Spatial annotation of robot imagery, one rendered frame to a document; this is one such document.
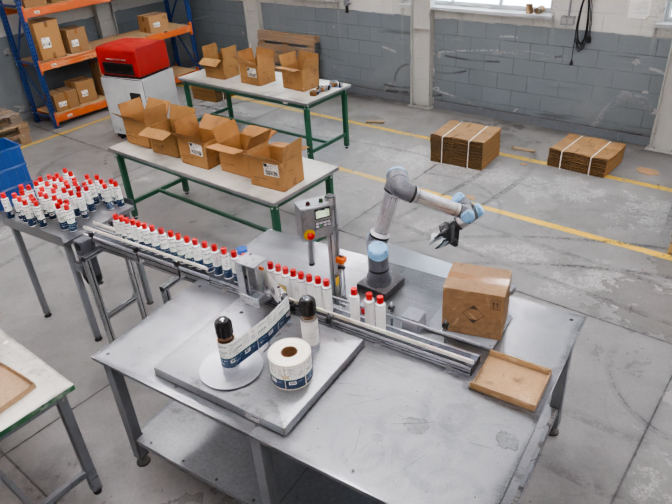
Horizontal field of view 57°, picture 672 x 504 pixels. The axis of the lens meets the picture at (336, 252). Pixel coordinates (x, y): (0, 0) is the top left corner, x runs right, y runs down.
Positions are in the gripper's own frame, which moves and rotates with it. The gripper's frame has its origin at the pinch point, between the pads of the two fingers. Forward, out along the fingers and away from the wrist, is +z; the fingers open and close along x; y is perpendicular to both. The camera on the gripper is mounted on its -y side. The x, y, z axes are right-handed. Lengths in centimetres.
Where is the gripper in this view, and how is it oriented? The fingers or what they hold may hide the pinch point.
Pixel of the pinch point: (433, 246)
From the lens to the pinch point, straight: 361.8
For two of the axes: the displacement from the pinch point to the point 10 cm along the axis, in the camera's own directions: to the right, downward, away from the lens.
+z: -7.0, 5.6, 4.5
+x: -7.0, -4.1, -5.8
